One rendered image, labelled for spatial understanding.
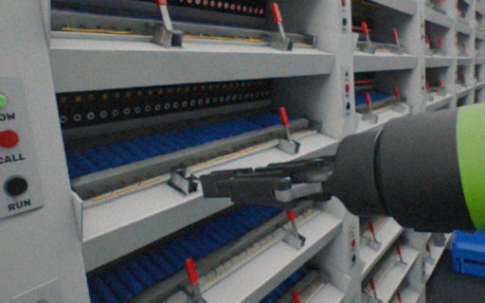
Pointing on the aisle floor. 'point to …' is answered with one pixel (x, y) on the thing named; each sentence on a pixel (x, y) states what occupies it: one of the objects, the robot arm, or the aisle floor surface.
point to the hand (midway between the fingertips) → (227, 183)
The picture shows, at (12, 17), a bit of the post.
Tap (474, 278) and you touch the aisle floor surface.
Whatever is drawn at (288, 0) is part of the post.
